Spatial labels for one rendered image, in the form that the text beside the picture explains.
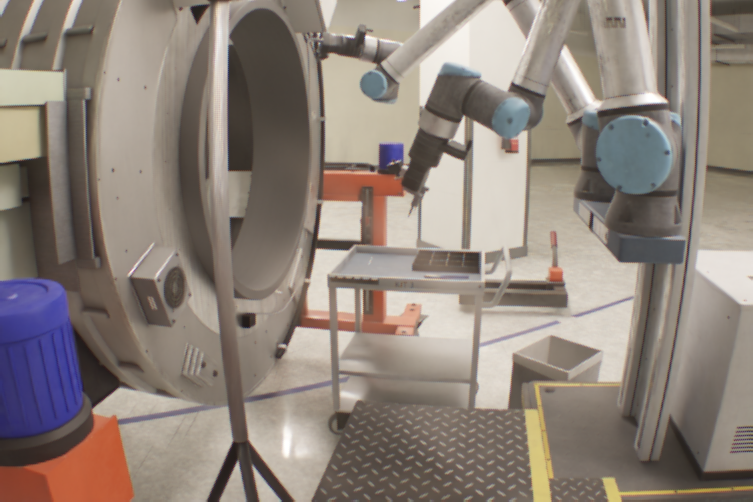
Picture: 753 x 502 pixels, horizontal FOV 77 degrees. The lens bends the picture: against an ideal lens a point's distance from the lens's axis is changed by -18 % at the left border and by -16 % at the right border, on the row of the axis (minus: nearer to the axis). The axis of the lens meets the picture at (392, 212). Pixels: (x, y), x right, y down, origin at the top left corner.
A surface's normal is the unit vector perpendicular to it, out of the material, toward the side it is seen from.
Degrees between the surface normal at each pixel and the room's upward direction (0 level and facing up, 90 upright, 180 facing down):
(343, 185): 90
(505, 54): 90
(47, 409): 90
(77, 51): 71
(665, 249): 90
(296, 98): 112
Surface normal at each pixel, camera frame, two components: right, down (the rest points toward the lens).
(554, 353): -0.76, 0.11
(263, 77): -0.13, 0.70
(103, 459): 0.99, 0.04
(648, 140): -0.53, 0.23
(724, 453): -0.15, 0.18
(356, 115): 0.51, 0.16
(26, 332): 0.83, 0.11
